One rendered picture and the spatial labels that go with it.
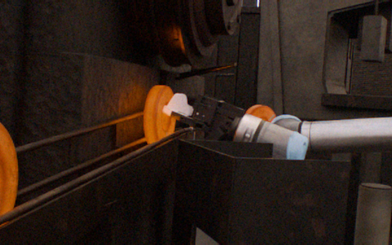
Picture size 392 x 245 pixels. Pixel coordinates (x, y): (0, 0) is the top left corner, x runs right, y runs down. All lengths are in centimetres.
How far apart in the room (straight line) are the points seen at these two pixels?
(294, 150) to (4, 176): 71
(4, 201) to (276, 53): 360
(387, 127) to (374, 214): 74
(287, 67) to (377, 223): 232
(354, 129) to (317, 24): 282
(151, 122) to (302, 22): 302
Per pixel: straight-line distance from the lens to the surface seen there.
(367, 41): 384
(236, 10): 157
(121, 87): 124
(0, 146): 72
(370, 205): 205
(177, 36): 135
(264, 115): 195
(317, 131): 140
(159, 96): 129
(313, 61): 413
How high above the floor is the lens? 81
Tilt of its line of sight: 3 degrees down
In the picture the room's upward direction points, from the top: 4 degrees clockwise
